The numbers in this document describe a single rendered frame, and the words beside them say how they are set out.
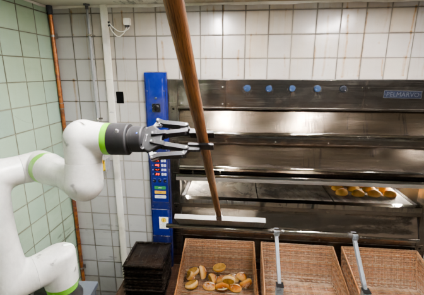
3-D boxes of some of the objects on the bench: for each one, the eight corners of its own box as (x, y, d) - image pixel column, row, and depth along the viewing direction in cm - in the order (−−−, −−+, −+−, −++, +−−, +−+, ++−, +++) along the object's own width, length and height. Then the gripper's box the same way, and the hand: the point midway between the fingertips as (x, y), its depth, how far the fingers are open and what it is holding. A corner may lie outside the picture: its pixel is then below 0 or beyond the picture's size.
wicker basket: (185, 266, 227) (184, 237, 221) (253, 270, 223) (255, 239, 217) (173, 317, 180) (171, 282, 174) (259, 323, 176) (260, 287, 170)
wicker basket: (258, 270, 223) (259, 240, 217) (330, 275, 217) (334, 244, 211) (262, 323, 176) (264, 287, 170) (354, 332, 170) (359, 294, 164)
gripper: (139, 122, 86) (215, 122, 84) (130, 170, 78) (213, 172, 76) (132, 108, 79) (214, 108, 77) (121, 159, 72) (211, 161, 70)
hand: (201, 140), depth 77 cm, fingers closed on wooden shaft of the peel, 3 cm apart
